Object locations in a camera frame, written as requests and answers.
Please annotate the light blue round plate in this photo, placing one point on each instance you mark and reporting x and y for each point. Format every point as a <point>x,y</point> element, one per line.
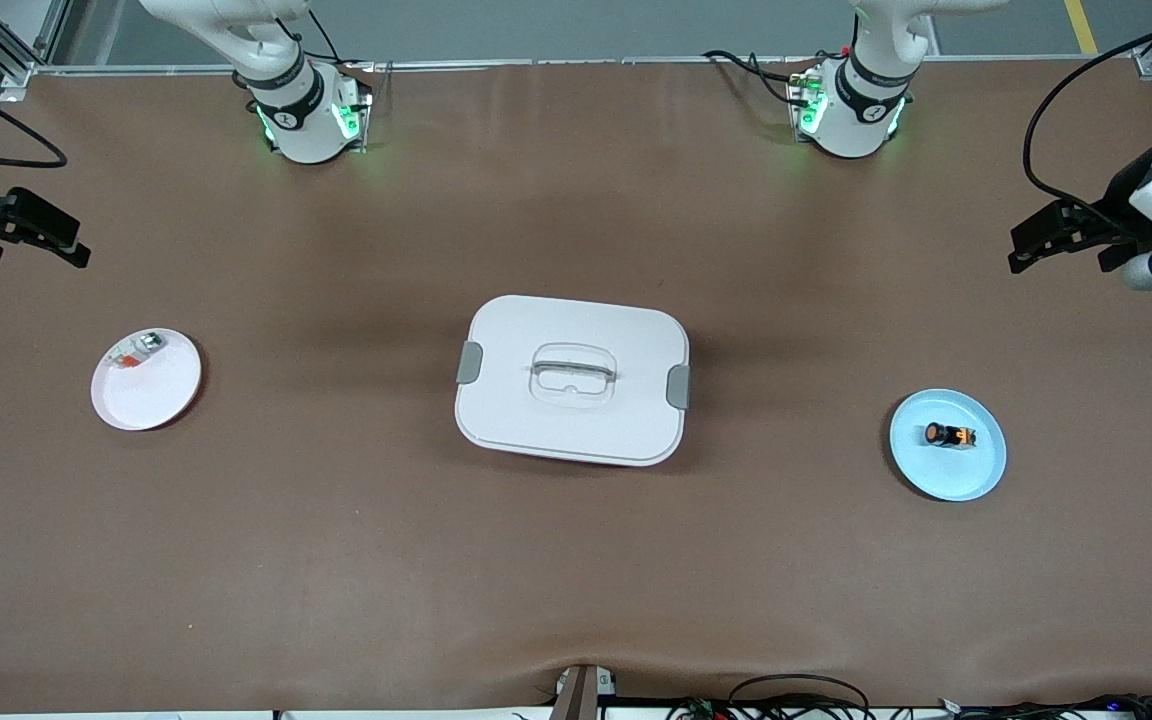
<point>946,470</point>

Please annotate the pink round plate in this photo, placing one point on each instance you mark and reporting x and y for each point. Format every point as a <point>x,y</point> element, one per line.
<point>151,395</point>

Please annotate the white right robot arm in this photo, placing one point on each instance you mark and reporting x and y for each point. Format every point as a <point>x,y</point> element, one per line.
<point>301,110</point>

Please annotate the front camera mount bracket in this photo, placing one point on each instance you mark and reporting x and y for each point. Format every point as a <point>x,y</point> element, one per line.
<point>581,692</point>

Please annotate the aluminium table edge rail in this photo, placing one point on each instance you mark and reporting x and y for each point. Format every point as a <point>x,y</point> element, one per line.
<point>586,62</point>

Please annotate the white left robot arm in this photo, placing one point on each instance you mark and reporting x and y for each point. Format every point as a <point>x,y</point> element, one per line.
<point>851,110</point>

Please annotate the orange and black switch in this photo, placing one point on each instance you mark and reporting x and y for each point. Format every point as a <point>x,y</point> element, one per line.
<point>948,435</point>

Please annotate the grey container latch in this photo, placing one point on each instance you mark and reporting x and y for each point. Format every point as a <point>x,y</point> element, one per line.
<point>678,387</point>
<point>469,362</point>

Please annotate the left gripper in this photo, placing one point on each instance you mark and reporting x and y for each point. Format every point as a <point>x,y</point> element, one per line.
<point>1119,197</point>

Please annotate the white lidded plastic container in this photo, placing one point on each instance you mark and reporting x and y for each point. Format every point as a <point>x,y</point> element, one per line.
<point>576,420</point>

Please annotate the small silver orange switch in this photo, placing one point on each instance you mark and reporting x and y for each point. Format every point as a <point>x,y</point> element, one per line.
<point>136,352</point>

